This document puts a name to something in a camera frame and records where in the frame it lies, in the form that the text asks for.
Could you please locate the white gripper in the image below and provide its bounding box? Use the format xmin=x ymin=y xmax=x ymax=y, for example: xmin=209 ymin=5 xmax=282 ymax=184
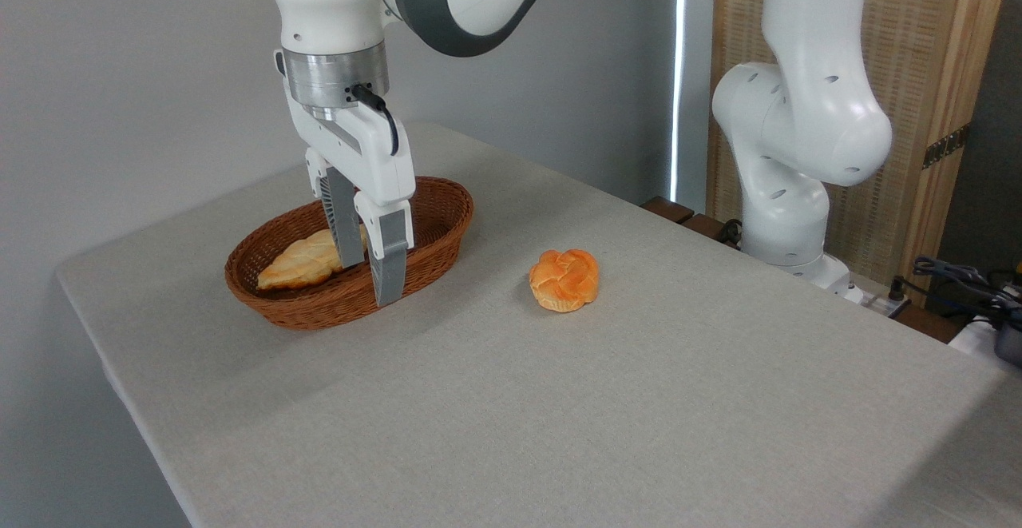
xmin=283 ymin=93 xmax=417 ymax=308

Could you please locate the round orange bread roll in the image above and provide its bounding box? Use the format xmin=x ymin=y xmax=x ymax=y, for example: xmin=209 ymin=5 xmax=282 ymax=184
xmin=529 ymin=248 xmax=600 ymax=314

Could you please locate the long braided bread loaf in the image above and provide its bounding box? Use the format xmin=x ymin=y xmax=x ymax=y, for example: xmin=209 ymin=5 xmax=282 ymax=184
xmin=257 ymin=224 xmax=370 ymax=291

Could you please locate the brown wicker basket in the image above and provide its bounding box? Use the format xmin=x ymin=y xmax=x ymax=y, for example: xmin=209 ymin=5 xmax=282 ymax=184
xmin=224 ymin=176 xmax=474 ymax=331

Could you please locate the grey tablecloth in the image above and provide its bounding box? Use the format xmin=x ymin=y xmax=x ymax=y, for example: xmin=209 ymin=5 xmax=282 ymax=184
xmin=56 ymin=122 xmax=1022 ymax=528

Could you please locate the dark wooden slat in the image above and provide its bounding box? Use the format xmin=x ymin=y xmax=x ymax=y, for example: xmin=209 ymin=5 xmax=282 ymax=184
xmin=680 ymin=213 xmax=743 ymax=250
xmin=641 ymin=197 xmax=695 ymax=224

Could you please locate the metal screen hinge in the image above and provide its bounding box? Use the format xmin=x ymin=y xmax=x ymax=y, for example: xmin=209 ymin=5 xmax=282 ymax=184
xmin=922 ymin=123 xmax=972 ymax=170

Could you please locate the woven wooden folding screen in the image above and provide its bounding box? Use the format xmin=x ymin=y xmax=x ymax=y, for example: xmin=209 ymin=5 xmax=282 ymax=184
xmin=707 ymin=0 xmax=1013 ymax=307

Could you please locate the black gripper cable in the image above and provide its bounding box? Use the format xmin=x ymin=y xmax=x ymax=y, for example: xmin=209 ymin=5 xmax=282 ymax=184
xmin=351 ymin=84 xmax=399 ymax=156

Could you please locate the black cable bundle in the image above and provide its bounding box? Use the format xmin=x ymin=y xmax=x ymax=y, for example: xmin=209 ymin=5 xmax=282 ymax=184
xmin=913 ymin=256 xmax=1022 ymax=329

